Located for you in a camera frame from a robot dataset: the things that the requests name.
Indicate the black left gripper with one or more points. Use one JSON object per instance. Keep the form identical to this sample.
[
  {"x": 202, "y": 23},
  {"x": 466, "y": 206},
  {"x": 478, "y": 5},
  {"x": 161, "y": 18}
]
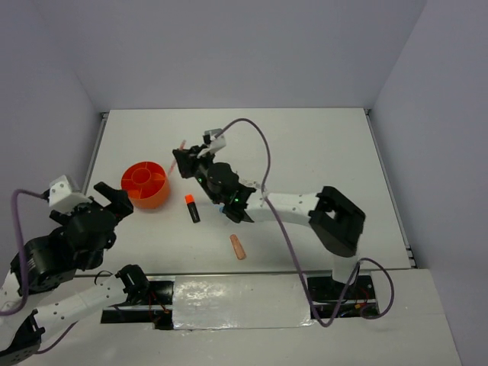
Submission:
[{"x": 120, "y": 198}]

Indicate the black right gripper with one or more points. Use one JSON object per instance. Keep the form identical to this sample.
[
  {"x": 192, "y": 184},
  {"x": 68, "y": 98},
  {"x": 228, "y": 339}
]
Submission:
[{"x": 187, "y": 159}]

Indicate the orange clear pen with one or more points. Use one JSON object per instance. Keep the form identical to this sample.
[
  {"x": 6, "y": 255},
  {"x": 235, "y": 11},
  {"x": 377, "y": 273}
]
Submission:
[{"x": 174, "y": 162}]

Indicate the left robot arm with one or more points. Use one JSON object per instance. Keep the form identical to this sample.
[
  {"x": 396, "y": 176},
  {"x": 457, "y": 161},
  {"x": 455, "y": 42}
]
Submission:
[{"x": 41, "y": 265}]

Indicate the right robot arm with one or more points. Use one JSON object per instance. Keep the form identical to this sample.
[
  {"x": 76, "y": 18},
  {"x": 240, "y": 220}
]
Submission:
[{"x": 336, "y": 221}]

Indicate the orange round pen holder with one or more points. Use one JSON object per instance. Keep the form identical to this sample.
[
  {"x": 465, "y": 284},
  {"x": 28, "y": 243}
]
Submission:
[{"x": 146, "y": 184}]

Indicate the orange highlighter black body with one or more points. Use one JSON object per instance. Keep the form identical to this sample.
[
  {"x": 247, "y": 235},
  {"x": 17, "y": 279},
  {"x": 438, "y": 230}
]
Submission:
[{"x": 192, "y": 208}]

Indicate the salmon pink eraser stick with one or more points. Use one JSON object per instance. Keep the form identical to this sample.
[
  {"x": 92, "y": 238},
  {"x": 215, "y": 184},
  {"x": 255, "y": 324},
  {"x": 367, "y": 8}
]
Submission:
[{"x": 237, "y": 247}]

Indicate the silver foil covered plate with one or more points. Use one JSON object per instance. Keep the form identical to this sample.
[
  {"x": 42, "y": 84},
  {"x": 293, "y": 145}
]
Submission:
[{"x": 256, "y": 301}]

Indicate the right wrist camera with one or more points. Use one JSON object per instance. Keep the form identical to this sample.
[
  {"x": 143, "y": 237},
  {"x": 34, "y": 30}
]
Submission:
[{"x": 214, "y": 141}]

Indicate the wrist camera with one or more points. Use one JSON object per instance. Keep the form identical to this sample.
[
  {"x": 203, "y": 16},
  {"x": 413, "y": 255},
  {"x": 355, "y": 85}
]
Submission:
[
  {"x": 214, "y": 141},
  {"x": 64, "y": 195}
]

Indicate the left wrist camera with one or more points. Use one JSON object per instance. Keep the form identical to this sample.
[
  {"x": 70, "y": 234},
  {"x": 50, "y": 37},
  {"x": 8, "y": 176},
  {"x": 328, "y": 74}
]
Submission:
[{"x": 64, "y": 195}]

